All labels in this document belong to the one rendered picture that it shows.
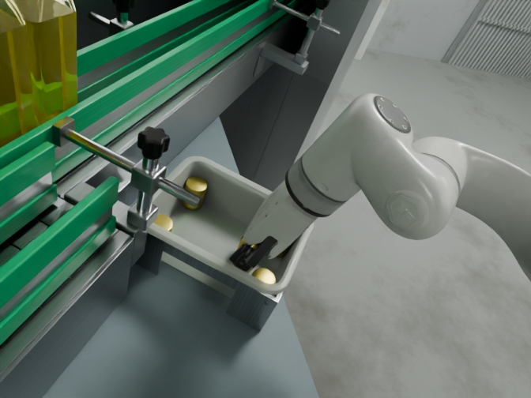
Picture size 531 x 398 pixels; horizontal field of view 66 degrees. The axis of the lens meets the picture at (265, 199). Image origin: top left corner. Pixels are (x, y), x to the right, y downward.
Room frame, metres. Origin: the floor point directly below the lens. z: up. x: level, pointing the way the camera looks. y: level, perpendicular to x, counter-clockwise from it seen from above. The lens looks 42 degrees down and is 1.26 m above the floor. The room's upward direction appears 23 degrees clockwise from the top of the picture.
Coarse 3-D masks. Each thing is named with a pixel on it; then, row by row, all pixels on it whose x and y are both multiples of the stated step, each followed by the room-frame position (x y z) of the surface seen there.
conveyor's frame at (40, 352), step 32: (288, 32) 1.15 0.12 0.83; (224, 64) 0.74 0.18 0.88; (256, 64) 0.92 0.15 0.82; (192, 96) 0.59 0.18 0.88; (224, 96) 0.75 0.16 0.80; (192, 128) 0.62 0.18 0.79; (96, 160) 0.36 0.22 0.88; (160, 160) 0.51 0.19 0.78; (64, 192) 0.30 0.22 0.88; (96, 256) 0.24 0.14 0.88; (128, 256) 0.27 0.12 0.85; (64, 288) 0.19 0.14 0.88; (96, 288) 0.22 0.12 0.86; (32, 320) 0.15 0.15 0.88; (64, 320) 0.17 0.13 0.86; (96, 320) 0.22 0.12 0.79; (0, 352) 0.12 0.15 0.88; (32, 352) 0.13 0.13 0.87; (64, 352) 0.17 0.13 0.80; (0, 384) 0.10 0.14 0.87; (32, 384) 0.12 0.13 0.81
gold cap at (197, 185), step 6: (186, 180) 0.46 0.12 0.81; (192, 180) 0.47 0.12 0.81; (198, 180) 0.47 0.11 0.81; (204, 180) 0.48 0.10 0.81; (186, 186) 0.45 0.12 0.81; (192, 186) 0.45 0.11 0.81; (198, 186) 0.46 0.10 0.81; (204, 186) 0.47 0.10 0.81; (192, 192) 0.45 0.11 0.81; (198, 192) 0.45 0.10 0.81; (204, 192) 0.46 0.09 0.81; (186, 204) 0.45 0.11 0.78
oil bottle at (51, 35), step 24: (24, 0) 0.31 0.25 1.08; (48, 0) 0.32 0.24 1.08; (72, 0) 0.35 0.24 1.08; (48, 24) 0.32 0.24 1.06; (72, 24) 0.35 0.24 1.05; (48, 48) 0.32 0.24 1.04; (72, 48) 0.35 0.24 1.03; (48, 72) 0.31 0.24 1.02; (72, 72) 0.35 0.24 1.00; (48, 96) 0.31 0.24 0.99; (72, 96) 0.35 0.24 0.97
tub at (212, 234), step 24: (192, 168) 0.48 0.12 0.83; (216, 168) 0.49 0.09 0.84; (216, 192) 0.48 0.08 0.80; (240, 192) 0.48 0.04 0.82; (264, 192) 0.48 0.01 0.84; (168, 216) 0.42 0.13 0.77; (192, 216) 0.44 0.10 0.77; (216, 216) 0.46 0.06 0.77; (240, 216) 0.47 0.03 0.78; (168, 240) 0.32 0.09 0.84; (192, 240) 0.39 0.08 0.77; (216, 240) 0.41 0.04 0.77; (216, 264) 0.32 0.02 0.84; (264, 264) 0.41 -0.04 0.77; (288, 264) 0.37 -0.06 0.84; (264, 288) 0.31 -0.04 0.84
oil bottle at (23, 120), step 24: (0, 0) 0.28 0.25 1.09; (0, 24) 0.27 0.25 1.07; (24, 24) 0.30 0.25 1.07; (0, 48) 0.27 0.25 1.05; (24, 48) 0.29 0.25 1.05; (0, 72) 0.26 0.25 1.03; (24, 72) 0.29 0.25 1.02; (0, 96) 0.26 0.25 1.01; (24, 96) 0.29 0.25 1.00; (0, 120) 0.26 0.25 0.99; (24, 120) 0.28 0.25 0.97; (0, 144) 0.25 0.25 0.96
